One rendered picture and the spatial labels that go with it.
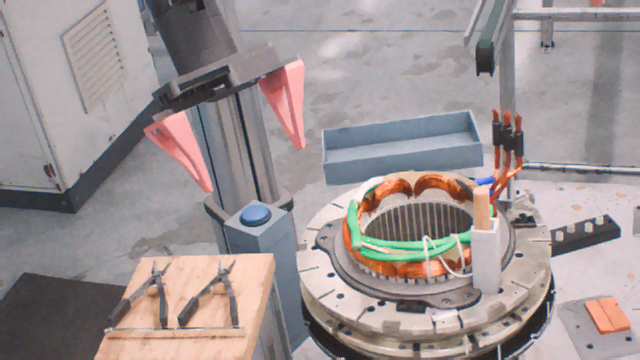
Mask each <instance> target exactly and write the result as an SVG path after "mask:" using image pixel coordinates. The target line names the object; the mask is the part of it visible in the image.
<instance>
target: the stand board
mask: <svg viewBox="0 0 640 360"><path fill-rule="evenodd" d="M154 259H155V260H157V270H163V268H164V267H165V266H166V265H167V263H168V262H169V261H171V262H172V264H171V265H170V267H169V269H168V270H167V272H166V273H165V275H164V276H162V282H163V283H167V285H168V288H169V292H170V296H166V297H167V301H168V304H169V321H168V327H165V328H188V327H233V326H232V322H231V318H230V307H229V297H228V295H214V294H213V292H212V295H211V296H209V295H208V296H207V297H205V298H204V299H203V300H202V301H201V302H200V303H199V305H200V306H199V308H198V309H197V311H196V312H195V313H194V315H193V316H192V317H191V319H190V320H189V322H188V323H187V324H186V326H185V327H179V325H178V319H177V317H178V314H179V313H180V311H181V310H182V309H183V307H184V306H185V305H186V303H187V302H188V301H189V299H190V298H191V297H196V296H197V295H198V294H199V293H200V292H201V291H202V290H203V289H204V288H205V287H206V286H207V285H208V284H209V283H210V282H211V281H212V280H213V279H214V278H215V276H216V275H217V274H218V273H217V270H218V263H219V259H221V260H222V265H223V268H228V267H229V265H230V264H231V263H232V261H233V260H234V259H236V263H235V265H234V267H233V269H232V271H231V273H230V274H228V278H229V281H234V285H235V289H236V294H235V297H236V299H237V303H238V314H239V326H235V327H245V330H246V334H247V335H246V337H190V338H176V337H175V338H119V339H107V338H106V335H105V338H104V340H103V342H102V344H101V346H100V348H99V350H98V353H97V355H96V357H95V359H94V360H252V357H253V353H254V349H255V342H256V338H257V335H258V331H259V327H260V324H261V320H262V316H263V312H264V308H265V305H266V301H267V298H268V294H269V290H270V287H271V283H272V279H273V275H274V271H275V268H276V264H275V260H274V256H273V254H243V255H214V256H183V257H141V258H140V260H139V264H138V267H137V269H136V271H135V273H134V275H133V277H132V279H131V282H130V284H129V286H128V288H127V290H126V292H125V294H124V296H123V298H128V297H129V296H130V295H131V294H133V293H134V292H135V291H136V290H137V289H139V288H140V286H141V285H142V284H143V283H144V282H145V281H146V280H147V279H149V278H150V277H151V276H152V274H151V269H152V266H153V262H154ZM123 298H122V299H123ZM159 304H160V297H159V295H158V296H147V294H146V292H145V293H144V295H143V297H139V298H138V299H137V300H136V301H135V302H134V303H133V304H131V306H132V308H131V309H130V311H129V312H128V313H127V314H126V316H125V317H124V318H123V319H122V321H121V322H120V323H119V324H118V325H117V327H116V328H115V329H128V328H162V326H161V323H160V320H159Z"/></svg>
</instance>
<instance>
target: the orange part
mask: <svg viewBox="0 0 640 360"><path fill-rule="evenodd" d="M585 309H586V311H587V312H588V314H589V316H590V318H591V319H592V320H593V322H594V324H595V325H596V327H597V329H598V331H599V332H600V334H602V335H604V334H608V333H613V332H619V331H624V330H629V329H631V326H632V323H631V321H630V319H629V318H628V317H627V315H626V314H625V312H624V311H623V310H621V309H620V308H619V306H618V301H617V300H616V298H615V297H607V298H602V299H598V301H594V300H591V301H587V302H586V303H585Z"/></svg>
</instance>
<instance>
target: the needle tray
mask: <svg viewBox="0 0 640 360"><path fill-rule="evenodd" d="M321 134H322V155H323V168H324V174H325V180H326V184H327V187H328V186H334V185H342V184H350V183H357V182H365V181H368V180H371V179H373V178H376V177H384V176H387V175H390V174H394V173H402V172H409V171H414V172H426V171H433V172H447V171H454V170H462V169H469V168H477V167H484V147H483V141H482V138H481V135H480V132H479V129H478V127H477V124H476V121H475V118H474V115H473V112H472V109H466V110H459V111H451V112H445V113H437V114H430V115H423V116H415V117H409V118H401V119H394V120H387V121H379V122H373V123H365V124H358V125H350V126H343V127H336V128H329V129H322V130H321Z"/></svg>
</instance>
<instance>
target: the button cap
mask: <svg viewBox="0 0 640 360"><path fill-rule="evenodd" d="M267 217H268V210H267V208H266V207H265V206H263V205H252V206H249V207H247V208H246V209H245V210H244V211H243V212H242V219H243V220H244V221H245V222H248V223H255V222H259V221H261V220H265V219H266V218H267Z"/></svg>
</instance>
